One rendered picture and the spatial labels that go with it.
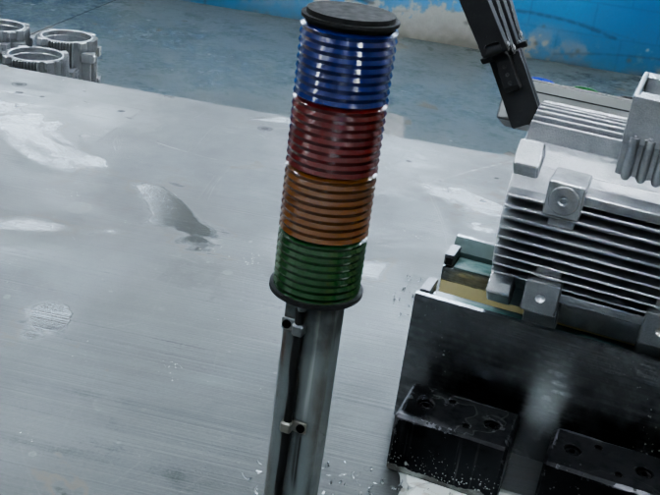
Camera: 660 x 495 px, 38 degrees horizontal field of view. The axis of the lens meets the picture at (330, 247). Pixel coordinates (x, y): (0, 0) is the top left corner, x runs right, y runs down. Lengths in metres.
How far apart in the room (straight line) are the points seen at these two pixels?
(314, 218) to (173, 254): 0.62
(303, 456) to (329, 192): 0.21
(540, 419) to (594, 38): 5.54
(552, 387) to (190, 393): 0.34
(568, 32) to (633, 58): 0.44
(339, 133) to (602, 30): 5.81
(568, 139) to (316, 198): 0.31
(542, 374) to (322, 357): 0.28
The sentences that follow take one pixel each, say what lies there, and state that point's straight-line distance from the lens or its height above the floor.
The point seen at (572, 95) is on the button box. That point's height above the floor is 1.07.
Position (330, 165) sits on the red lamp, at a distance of 0.59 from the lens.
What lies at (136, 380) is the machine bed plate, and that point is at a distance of 0.96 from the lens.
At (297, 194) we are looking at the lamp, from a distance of 0.61.
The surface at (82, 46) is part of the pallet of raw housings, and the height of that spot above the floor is 0.54.
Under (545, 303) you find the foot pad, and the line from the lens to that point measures 0.84.
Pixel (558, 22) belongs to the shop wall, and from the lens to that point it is 6.35.
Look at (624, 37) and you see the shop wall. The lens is 6.39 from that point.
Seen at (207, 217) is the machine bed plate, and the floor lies 0.80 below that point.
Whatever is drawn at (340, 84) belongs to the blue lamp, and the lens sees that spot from 0.58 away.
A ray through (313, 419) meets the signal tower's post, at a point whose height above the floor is 0.93.
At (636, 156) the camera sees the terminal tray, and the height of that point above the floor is 1.10.
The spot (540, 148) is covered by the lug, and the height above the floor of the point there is 1.09.
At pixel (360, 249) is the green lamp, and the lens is 0.63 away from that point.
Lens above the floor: 1.33
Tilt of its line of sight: 25 degrees down
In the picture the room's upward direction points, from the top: 8 degrees clockwise
